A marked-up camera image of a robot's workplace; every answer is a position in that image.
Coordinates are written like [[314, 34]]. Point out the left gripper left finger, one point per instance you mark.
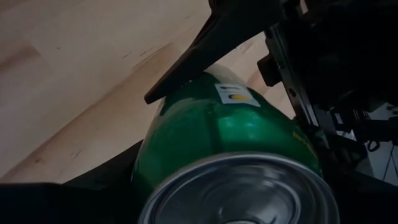
[[62, 205]]

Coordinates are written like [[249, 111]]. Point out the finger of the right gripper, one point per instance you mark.
[[342, 152], [217, 37]]

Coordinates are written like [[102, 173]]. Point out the green Sprite can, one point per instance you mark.
[[217, 130]]

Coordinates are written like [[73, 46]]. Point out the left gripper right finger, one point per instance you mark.
[[367, 202]]

